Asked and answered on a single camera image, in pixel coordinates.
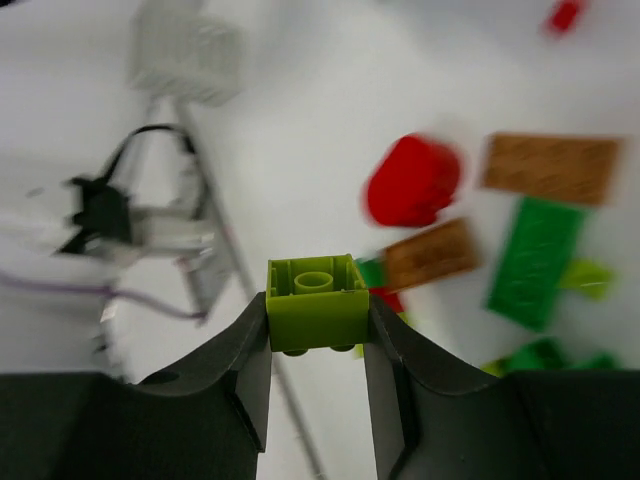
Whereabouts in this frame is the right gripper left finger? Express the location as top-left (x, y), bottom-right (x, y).
top-left (1, 294), bottom-right (272, 479)

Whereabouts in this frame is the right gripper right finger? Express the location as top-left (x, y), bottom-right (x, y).
top-left (364, 297), bottom-right (639, 479)

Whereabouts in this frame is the orange lego brick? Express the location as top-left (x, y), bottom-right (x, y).
top-left (384, 217), bottom-right (481, 291)
top-left (481, 132), bottom-right (625, 207)

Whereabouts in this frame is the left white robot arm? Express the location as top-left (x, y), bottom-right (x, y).
top-left (1, 124), bottom-right (228, 324)

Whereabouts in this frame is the red rounded lego brick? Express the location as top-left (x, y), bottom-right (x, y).
top-left (364, 133), bottom-right (462, 228)

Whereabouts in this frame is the small red lego far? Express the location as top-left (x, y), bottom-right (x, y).
top-left (542, 0), bottom-right (586, 36)

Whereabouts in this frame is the white slotted container near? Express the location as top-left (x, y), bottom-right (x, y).
top-left (128, 1), bottom-right (244, 107)

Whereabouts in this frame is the green red lego stack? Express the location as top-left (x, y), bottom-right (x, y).
top-left (356, 258), bottom-right (408, 323)

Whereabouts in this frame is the green long lego brick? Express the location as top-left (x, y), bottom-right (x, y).
top-left (486, 197), bottom-right (587, 333)

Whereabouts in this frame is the lime square lego brick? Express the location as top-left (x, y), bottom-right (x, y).
top-left (266, 254), bottom-right (370, 355)

